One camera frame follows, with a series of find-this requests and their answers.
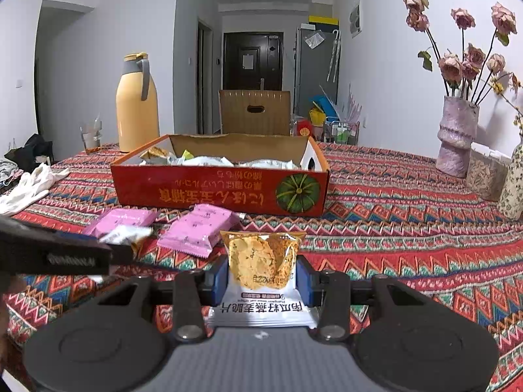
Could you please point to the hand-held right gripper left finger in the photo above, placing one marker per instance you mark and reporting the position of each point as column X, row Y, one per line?
column 214, row 284

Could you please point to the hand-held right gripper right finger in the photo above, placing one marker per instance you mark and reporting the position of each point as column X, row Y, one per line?
column 304, row 284

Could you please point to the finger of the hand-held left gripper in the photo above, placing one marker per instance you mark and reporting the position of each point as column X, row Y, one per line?
column 122, row 256

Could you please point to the white grey print snack packet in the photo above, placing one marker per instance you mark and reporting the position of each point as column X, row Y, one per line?
column 124, row 235

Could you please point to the pink snack packet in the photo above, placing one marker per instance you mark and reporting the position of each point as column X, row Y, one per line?
column 198, row 228
column 118, row 218

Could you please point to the white cookie snack packet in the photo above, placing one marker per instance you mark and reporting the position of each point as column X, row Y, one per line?
column 261, row 261

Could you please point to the red cardboard box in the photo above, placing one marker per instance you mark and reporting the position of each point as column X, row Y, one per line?
column 212, row 192

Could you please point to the white cotton glove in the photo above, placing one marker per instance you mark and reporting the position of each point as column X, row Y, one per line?
column 28, row 192

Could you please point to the chair with dark clothes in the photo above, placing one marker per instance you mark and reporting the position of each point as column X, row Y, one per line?
column 34, row 151

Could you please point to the red patterned tablecloth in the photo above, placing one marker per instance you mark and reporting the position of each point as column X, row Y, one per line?
column 408, row 232

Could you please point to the clear drinking glass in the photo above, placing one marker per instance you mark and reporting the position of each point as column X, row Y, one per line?
column 90, row 141

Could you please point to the yellow-green snack packet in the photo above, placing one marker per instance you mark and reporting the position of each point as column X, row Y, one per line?
column 187, row 154

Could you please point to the yellow thermos jug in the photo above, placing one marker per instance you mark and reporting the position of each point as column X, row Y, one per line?
column 137, row 118

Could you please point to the red gift box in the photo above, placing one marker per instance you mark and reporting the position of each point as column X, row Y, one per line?
column 303, row 127

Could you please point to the brown cardboard box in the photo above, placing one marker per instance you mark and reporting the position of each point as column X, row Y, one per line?
column 253, row 120

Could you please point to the blue plastic item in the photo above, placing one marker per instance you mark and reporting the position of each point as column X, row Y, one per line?
column 322, row 104

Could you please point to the pink feather grass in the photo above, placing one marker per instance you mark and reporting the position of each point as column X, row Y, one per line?
column 354, row 104

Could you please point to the pink textured vase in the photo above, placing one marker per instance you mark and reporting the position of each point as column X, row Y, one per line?
column 455, row 139

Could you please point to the grey refrigerator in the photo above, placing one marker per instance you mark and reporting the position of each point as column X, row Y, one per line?
column 314, row 73

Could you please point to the clear storage jar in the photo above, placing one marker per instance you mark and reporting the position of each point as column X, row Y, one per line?
column 486, row 175

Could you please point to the dark entrance door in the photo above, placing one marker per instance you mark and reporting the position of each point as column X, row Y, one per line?
column 253, row 61

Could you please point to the floral vase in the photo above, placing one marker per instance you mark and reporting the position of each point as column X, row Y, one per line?
column 512, row 188

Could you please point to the folded white umbrella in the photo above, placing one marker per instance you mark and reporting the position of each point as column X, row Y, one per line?
column 334, row 55

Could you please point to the yellow box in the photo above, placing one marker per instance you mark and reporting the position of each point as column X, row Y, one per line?
column 323, row 21

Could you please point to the dried pink roses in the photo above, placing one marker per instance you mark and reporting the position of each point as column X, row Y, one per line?
column 470, row 61

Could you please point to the yellow flower sprig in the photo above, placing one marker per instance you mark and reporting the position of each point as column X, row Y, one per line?
column 504, row 90

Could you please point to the wall picture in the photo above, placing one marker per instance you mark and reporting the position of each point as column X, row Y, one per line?
column 356, row 16

